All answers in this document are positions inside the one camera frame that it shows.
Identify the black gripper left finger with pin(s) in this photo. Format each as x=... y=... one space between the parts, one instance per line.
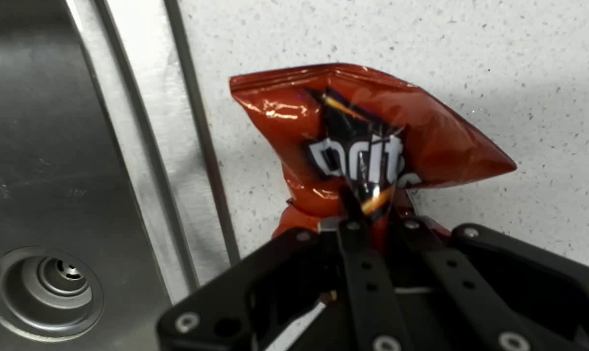
x=364 y=285

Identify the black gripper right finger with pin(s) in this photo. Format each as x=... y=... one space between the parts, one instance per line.
x=489 y=285

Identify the red Doritos chip packet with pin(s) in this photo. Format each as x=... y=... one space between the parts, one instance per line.
x=372 y=137

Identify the stainless steel double sink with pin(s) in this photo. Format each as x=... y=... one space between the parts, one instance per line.
x=66 y=181

